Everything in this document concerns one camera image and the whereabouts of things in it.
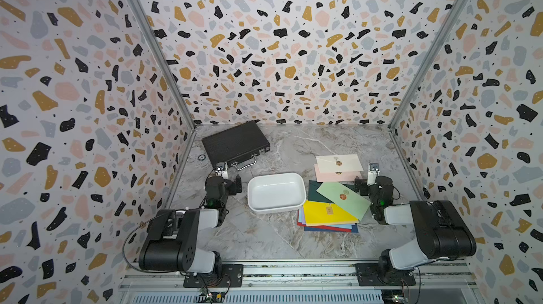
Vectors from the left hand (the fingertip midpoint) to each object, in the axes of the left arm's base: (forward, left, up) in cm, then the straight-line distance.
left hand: (228, 175), depth 92 cm
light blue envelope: (-20, -49, -7) cm, 54 cm away
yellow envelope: (-15, -42, -7) cm, 45 cm away
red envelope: (-21, -42, -8) cm, 47 cm away
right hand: (0, -63, -2) cm, 63 cm away
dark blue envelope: (-21, -52, -8) cm, 57 cm away
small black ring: (+15, +17, -6) cm, 24 cm away
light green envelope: (-9, -54, -8) cm, 55 cm away
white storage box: (-5, -21, -7) cm, 22 cm away
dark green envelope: (-7, -38, -7) cm, 40 cm away
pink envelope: (+4, -50, -8) cm, 50 cm away
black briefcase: (+20, 0, -3) cm, 20 cm away
